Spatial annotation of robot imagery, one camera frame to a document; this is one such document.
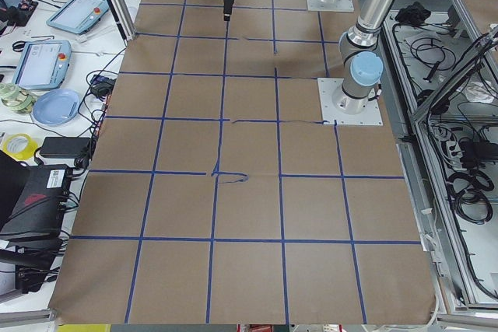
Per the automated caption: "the light blue plate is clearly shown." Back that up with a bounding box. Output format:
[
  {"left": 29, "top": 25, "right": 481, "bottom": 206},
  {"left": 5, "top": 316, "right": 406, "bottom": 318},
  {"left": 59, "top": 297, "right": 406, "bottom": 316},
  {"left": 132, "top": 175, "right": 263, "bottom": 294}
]
[{"left": 32, "top": 89, "right": 80, "bottom": 126}]

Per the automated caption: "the yellow tape roll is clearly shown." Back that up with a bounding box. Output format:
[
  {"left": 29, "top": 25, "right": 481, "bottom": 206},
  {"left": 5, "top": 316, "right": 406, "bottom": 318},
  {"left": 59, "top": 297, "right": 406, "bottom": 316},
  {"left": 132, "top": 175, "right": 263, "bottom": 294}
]
[{"left": 2, "top": 134, "right": 38, "bottom": 161}]

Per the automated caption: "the brown paper table cover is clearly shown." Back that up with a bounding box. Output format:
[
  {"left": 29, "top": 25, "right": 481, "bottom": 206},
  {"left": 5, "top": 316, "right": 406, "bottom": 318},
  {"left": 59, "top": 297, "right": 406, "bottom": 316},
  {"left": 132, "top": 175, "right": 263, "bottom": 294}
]
[{"left": 50, "top": 0, "right": 435, "bottom": 325}]

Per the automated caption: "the upper teach pendant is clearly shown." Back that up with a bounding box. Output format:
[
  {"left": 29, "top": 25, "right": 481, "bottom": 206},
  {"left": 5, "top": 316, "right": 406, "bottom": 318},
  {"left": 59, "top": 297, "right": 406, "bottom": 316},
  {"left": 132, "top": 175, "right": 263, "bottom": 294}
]
[{"left": 46, "top": 0, "right": 109, "bottom": 35}]

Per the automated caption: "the teach pendant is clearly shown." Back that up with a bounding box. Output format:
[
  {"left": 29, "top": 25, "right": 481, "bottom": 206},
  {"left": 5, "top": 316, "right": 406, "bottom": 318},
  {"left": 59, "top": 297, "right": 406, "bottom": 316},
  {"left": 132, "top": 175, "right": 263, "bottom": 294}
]
[
  {"left": 12, "top": 40, "right": 72, "bottom": 90},
  {"left": 46, "top": 0, "right": 109, "bottom": 35}
]

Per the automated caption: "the black computer box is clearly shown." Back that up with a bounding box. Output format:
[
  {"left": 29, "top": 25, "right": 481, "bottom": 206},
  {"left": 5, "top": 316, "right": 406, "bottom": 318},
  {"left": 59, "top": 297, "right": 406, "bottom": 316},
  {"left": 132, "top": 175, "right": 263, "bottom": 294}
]
[{"left": 1, "top": 152, "right": 72, "bottom": 242}]

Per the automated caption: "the black power adapter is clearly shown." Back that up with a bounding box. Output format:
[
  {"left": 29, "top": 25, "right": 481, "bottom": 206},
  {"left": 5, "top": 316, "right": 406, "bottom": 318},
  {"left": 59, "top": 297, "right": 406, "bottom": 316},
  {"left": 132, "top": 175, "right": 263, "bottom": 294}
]
[{"left": 39, "top": 137, "right": 90, "bottom": 159}]

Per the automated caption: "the lower teach pendant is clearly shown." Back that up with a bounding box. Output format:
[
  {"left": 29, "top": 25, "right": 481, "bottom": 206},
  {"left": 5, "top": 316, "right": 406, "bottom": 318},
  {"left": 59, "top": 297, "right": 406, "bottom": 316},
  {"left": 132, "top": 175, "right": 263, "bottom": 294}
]
[{"left": 12, "top": 40, "right": 72, "bottom": 90}]

